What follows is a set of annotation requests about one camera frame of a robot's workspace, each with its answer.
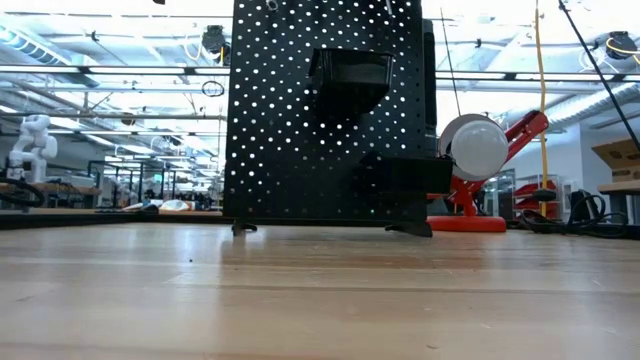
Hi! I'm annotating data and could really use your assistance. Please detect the black perforated pegboard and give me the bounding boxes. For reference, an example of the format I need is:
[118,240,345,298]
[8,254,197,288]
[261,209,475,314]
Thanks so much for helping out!
[222,0,439,239]

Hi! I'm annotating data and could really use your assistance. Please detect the thin black cable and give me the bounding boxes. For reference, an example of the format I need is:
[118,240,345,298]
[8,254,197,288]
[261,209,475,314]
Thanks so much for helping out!
[557,0,640,152]

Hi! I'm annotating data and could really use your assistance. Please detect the cardboard box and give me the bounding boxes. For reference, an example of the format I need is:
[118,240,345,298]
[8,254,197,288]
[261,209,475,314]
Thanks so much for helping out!
[591,138,640,184]

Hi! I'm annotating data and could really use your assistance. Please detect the red storage bins rack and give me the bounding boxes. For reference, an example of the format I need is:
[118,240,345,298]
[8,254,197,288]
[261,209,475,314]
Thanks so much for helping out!
[513,180,561,220]

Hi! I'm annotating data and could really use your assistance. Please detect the black cable loop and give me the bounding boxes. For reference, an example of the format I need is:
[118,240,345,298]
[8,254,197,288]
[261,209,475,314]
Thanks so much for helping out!
[0,176,46,209]

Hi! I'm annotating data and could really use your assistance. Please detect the white humanoid robot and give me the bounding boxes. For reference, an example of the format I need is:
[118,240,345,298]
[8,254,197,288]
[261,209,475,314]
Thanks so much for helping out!
[6,114,59,184]

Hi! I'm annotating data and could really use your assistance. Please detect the red desk lamp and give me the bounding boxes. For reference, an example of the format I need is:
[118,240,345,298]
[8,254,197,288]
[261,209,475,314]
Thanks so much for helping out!
[427,109,551,234]

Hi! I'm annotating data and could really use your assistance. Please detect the black tangled cables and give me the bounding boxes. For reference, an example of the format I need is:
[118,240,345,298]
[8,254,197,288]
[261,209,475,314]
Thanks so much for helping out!
[518,189,632,239]

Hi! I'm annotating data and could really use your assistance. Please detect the white light bulb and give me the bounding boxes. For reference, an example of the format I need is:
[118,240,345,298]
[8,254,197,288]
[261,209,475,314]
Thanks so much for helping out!
[449,119,511,179]

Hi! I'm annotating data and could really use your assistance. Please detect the black ceiling cable reel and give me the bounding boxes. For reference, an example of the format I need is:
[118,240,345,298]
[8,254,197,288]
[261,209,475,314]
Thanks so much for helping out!
[201,24,227,55]

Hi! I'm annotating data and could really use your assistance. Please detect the wooden table under box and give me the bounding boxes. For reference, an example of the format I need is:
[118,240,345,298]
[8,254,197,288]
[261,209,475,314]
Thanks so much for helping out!
[597,180,640,225]

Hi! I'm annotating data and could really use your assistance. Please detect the black reel yellow cable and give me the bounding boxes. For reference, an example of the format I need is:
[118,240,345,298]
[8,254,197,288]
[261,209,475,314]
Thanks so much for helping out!
[603,30,640,62]

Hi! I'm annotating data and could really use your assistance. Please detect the black tapered pegboard bin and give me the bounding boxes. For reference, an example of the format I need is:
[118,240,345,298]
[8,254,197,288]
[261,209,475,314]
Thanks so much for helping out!
[307,47,395,115]

